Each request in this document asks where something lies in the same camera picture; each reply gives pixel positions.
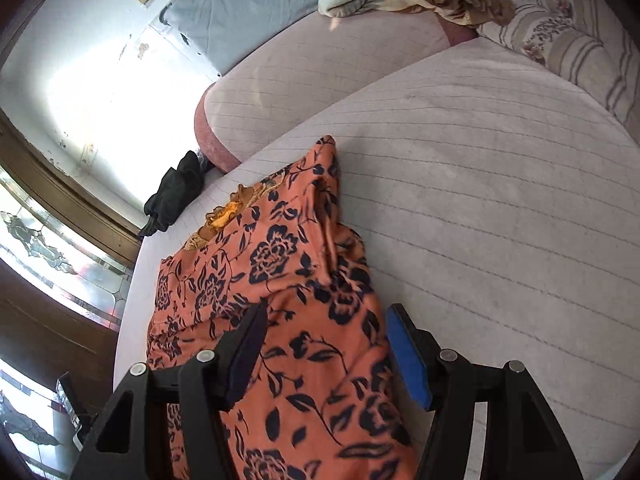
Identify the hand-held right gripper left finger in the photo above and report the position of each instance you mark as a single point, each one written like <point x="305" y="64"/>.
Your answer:
<point x="245" y="355"/>

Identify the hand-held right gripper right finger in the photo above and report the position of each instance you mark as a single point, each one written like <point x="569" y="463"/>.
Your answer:
<point x="407" y="360"/>

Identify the orange floral garment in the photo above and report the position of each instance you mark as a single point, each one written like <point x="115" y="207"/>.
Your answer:
<point x="300" y="270"/>

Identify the black cloth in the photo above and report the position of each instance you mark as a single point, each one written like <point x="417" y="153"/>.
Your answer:
<point x="172" y="190"/>

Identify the pink quilted bed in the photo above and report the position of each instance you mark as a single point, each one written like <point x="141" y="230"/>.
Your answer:
<point x="475" y="185"/>

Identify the patterned glass pane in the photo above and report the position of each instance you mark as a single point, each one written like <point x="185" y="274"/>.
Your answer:
<point x="45" y="255"/>

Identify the pink quilted bolster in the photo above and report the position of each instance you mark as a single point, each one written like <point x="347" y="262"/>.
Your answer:
<point x="325" y="70"/>

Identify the blue-grey pillow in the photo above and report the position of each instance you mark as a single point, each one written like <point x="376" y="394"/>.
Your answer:
<point x="240" y="10"/>

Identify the striped floral pillow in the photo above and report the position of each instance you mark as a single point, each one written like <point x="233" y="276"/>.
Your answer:
<point x="565" y="35"/>

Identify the wooden door frame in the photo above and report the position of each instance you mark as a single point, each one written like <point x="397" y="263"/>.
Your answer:
<point x="60" y="185"/>

